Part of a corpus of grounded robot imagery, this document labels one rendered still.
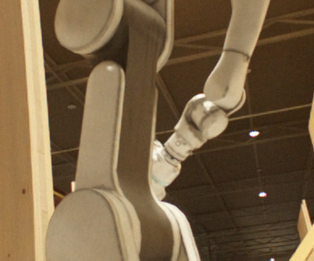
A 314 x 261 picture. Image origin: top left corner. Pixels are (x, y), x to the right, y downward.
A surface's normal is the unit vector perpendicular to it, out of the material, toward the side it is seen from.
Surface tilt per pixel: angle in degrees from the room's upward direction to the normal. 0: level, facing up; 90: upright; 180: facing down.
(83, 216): 90
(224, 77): 82
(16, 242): 90
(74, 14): 90
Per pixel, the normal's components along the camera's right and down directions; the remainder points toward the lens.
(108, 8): -0.27, -0.18
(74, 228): -0.59, -0.25
